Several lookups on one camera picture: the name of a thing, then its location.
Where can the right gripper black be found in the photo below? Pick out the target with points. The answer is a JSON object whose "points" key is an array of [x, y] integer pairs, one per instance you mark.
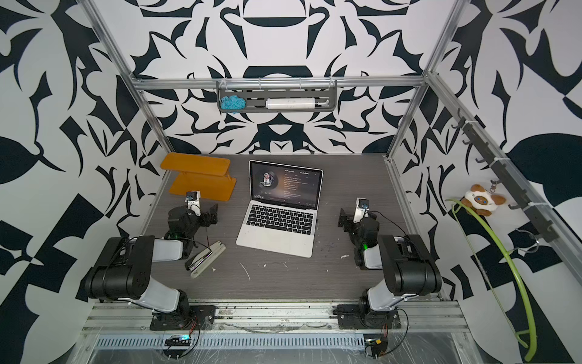
{"points": [[346, 220]]}

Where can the white roll in rack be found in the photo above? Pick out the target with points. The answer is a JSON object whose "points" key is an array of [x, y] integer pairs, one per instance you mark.
{"points": [[291, 103]]}

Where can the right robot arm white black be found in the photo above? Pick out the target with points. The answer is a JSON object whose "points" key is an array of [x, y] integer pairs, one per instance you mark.
{"points": [[409, 270]]}

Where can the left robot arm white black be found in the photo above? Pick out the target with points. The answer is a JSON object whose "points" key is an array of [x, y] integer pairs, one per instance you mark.
{"points": [[123, 270]]}

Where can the brown white plush toy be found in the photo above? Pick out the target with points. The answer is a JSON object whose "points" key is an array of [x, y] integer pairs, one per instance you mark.
{"points": [[481, 201]]}

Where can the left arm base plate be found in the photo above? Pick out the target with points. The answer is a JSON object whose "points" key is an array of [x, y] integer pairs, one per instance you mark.
{"points": [[200, 316]]}

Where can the right controller board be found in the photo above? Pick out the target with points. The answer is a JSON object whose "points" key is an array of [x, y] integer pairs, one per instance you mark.
{"points": [[376, 348]]}

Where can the silver laptop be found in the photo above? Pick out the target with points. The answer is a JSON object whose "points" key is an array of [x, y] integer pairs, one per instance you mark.
{"points": [[283, 209]]}

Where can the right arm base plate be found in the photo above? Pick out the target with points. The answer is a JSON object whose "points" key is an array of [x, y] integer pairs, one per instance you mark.
{"points": [[351, 316]]}

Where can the left controller board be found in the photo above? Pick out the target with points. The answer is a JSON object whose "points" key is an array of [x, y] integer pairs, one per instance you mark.
{"points": [[178, 341]]}

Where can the white black stapler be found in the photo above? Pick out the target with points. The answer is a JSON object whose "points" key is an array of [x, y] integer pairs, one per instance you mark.
{"points": [[207, 258]]}

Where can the grey hook rail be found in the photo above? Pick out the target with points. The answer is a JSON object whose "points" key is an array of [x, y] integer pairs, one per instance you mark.
{"points": [[525, 199]]}

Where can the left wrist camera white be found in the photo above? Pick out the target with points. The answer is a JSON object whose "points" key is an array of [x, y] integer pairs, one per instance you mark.
{"points": [[193, 203]]}

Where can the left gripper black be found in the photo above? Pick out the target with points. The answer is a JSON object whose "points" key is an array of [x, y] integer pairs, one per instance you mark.
{"points": [[208, 216]]}

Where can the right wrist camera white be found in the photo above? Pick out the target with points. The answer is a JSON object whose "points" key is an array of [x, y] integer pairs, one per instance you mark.
{"points": [[362, 207]]}

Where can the grey wall rack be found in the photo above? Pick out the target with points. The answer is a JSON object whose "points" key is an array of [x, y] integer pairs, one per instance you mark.
{"points": [[256, 92]]}

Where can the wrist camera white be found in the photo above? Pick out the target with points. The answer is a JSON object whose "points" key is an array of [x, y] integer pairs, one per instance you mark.
{"points": [[362, 207], [193, 203]]}

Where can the teal cloth ball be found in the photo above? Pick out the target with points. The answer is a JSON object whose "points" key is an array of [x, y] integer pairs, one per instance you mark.
{"points": [[233, 103]]}

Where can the controller board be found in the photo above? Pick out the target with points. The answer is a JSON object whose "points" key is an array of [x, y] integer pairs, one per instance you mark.
{"points": [[376, 348], [178, 341]]}

